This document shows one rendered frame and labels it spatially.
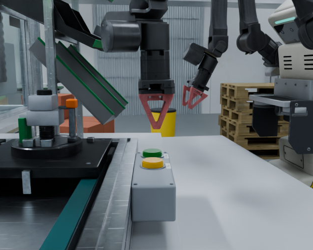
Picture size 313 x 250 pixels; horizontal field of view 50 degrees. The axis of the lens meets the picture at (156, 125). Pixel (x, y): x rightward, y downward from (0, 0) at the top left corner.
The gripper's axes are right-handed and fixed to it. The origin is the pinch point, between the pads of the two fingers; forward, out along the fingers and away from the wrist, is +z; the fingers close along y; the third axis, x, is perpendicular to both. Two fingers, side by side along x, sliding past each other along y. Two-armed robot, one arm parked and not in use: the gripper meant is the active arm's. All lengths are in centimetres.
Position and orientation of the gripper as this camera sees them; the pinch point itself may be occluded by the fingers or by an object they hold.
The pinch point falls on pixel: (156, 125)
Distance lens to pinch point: 68.3
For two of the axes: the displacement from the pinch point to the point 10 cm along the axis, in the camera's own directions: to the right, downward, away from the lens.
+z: 0.2, 9.8, 1.8
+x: 10.0, -0.3, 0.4
